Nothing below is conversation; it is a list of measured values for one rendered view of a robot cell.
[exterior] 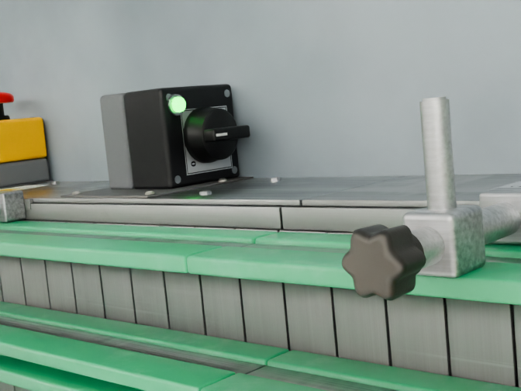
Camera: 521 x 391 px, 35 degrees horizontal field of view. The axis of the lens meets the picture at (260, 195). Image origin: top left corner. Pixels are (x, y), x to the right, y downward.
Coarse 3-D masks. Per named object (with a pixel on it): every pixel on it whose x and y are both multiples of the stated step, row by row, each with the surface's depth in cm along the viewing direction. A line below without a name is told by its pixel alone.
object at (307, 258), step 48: (0, 240) 59; (48, 240) 57; (96, 240) 55; (144, 240) 55; (192, 240) 53; (240, 240) 50; (288, 240) 48; (336, 240) 46; (432, 288) 35; (480, 288) 34
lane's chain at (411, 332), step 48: (0, 288) 76; (48, 288) 71; (96, 288) 66; (144, 288) 62; (192, 288) 58; (240, 288) 55; (288, 288) 52; (336, 288) 50; (240, 336) 56; (288, 336) 53; (336, 336) 50; (384, 336) 48; (432, 336) 45; (480, 336) 43
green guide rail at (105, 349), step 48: (0, 336) 62; (48, 336) 61; (96, 336) 61; (144, 336) 58; (192, 336) 57; (144, 384) 49; (192, 384) 47; (240, 384) 46; (288, 384) 45; (336, 384) 46; (384, 384) 44; (432, 384) 43; (480, 384) 43
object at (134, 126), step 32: (128, 96) 67; (160, 96) 65; (192, 96) 67; (224, 96) 69; (128, 128) 68; (160, 128) 65; (128, 160) 68; (160, 160) 65; (192, 160) 67; (224, 160) 69
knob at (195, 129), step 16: (192, 112) 66; (208, 112) 65; (224, 112) 66; (192, 128) 65; (208, 128) 65; (224, 128) 65; (240, 128) 66; (192, 144) 66; (208, 144) 65; (224, 144) 66; (208, 160) 67
